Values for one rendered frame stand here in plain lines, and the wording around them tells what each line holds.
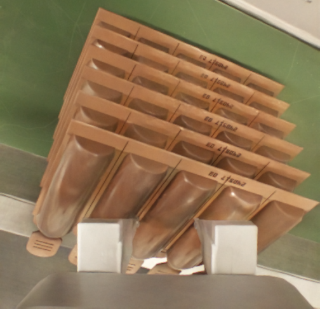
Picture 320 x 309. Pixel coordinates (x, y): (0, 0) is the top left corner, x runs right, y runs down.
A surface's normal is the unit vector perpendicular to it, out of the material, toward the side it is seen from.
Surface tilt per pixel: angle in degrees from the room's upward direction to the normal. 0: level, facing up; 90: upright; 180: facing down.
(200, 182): 90
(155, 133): 90
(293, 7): 90
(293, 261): 90
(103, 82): 2
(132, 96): 2
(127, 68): 2
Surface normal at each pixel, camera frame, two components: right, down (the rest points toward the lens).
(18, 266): 0.44, -0.62
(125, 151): -0.02, 0.72
